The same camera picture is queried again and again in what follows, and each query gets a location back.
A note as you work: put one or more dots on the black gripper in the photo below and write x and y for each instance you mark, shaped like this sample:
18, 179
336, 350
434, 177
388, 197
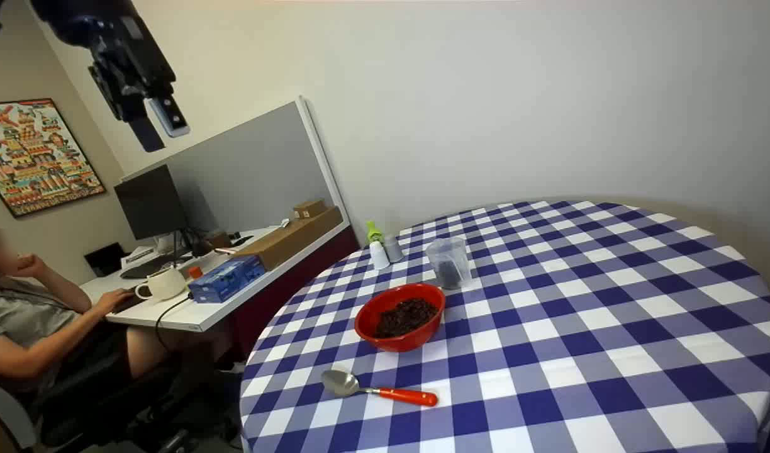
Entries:
135, 77

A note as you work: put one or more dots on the dark beans in bowl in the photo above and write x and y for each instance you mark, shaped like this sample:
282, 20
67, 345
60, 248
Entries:
405, 319

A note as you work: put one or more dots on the clear plastic cup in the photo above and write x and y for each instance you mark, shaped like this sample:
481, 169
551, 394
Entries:
448, 253

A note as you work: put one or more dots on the dark beans in cup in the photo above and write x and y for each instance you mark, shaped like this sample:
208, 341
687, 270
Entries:
445, 273

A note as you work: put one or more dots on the red bowl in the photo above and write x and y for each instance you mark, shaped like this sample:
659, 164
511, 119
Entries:
401, 341

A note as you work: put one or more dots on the black computer monitor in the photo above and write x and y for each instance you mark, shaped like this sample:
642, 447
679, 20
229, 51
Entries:
149, 202

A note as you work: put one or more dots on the grey desk partition panel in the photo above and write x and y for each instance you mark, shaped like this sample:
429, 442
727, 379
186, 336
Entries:
250, 168

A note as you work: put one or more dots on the small black device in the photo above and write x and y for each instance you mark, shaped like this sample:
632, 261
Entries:
106, 257

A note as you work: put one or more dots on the black keyboard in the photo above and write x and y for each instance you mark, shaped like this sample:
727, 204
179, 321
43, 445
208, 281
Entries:
146, 270

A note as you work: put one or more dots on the small orange object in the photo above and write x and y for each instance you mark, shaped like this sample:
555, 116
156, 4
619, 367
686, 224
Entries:
194, 273

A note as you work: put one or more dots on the white mug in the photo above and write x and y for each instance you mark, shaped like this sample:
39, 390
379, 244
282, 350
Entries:
161, 282

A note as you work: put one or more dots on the blue box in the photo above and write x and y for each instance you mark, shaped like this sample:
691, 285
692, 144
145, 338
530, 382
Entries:
224, 281

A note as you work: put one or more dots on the long flat cardboard box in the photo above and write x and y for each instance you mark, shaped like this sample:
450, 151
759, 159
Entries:
284, 241

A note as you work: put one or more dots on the white desk with red front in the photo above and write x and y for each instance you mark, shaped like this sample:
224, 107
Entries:
193, 319

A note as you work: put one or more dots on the seated person in grey shirt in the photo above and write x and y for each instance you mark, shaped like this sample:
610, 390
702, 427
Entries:
16, 319

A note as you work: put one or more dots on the white bottle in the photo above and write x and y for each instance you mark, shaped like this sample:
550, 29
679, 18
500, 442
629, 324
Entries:
379, 256

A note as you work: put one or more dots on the grey shaker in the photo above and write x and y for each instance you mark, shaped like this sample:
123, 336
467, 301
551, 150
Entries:
394, 249

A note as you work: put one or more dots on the black office chair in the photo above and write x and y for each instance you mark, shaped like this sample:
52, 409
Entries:
83, 403

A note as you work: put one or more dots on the blue white checkered tablecloth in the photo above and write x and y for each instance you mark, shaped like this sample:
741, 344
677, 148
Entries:
570, 336

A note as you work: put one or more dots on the colourful framed wall art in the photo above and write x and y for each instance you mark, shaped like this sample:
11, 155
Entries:
37, 155

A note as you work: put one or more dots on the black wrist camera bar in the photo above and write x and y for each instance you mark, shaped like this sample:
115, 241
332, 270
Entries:
86, 17

